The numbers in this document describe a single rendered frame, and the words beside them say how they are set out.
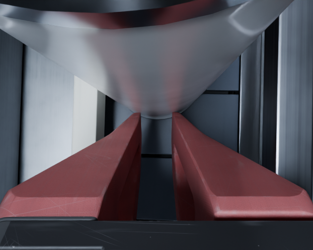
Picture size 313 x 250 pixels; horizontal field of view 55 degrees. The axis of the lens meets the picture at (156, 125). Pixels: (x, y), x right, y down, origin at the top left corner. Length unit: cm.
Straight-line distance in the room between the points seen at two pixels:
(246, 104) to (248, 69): 2
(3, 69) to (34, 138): 6
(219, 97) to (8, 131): 15
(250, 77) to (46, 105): 15
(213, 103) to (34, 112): 14
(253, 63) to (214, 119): 4
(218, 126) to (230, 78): 3
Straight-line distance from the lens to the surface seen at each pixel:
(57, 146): 24
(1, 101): 23
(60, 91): 24
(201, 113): 18
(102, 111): 16
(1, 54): 23
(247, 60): 19
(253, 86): 19
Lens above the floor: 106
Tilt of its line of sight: 88 degrees down
